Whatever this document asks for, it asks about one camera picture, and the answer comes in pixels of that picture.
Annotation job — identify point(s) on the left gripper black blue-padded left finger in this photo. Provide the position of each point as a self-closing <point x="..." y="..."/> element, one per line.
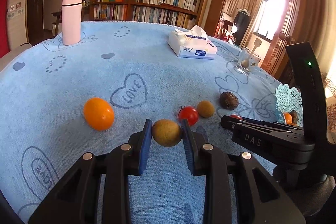
<point x="74" y="199"/>

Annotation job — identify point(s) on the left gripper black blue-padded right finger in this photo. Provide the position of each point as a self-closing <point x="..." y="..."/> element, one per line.
<point x="258" y="197"/>

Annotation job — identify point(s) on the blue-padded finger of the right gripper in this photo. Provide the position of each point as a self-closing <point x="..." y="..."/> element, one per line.
<point x="227" y="123"/>

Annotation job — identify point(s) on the red cherry tomato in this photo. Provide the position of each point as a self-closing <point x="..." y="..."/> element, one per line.
<point x="236" y="117"/>
<point x="189" y="113"/>

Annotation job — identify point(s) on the dark passion fruit back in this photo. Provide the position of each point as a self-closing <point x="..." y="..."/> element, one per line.
<point x="228" y="101"/>

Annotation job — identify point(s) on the dark passion fruit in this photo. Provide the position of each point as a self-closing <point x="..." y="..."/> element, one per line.
<point x="294" y="117"/>
<point x="228" y="101"/>

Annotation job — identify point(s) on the brown kiwi back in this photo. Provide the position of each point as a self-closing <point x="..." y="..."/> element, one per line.
<point x="205" y="109"/>

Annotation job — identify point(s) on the brown kiwi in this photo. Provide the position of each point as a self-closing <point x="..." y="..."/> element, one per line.
<point x="167" y="133"/>
<point x="205" y="109"/>

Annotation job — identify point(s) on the small orange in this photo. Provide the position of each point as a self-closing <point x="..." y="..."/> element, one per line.
<point x="288" y="118"/>

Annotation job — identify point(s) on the dark passion fruit front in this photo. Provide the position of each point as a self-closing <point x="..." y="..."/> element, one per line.
<point x="294" y="117"/>

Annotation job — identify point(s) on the brown kiwi front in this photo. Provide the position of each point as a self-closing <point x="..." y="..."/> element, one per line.
<point x="167" y="133"/>

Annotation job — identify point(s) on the large orange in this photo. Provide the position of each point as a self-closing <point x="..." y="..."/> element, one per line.
<point x="98" y="114"/>

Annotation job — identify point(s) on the light blue lattice fruit basket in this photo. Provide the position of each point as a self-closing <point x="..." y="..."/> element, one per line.
<point x="288" y="99"/>

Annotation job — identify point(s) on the clear drinking glass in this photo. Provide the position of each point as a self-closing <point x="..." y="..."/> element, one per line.
<point x="253" y="62"/>

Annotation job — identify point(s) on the wooden door with knob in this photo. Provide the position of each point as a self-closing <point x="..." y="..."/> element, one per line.
<point x="276" y="58"/>

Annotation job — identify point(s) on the spoon in glass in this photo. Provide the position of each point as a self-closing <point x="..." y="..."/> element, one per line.
<point x="245" y="62"/>

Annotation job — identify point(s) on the white tissue pack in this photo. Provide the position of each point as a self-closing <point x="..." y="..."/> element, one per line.
<point x="192" y="44"/>

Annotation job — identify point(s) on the light blue patterned towel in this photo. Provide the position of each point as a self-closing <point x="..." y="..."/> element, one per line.
<point x="130" y="66"/>

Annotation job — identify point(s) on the pink thermos bottle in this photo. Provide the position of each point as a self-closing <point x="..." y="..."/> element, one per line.
<point x="71" y="21"/>

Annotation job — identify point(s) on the red wall panel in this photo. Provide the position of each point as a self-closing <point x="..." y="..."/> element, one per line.
<point x="4" y="46"/>

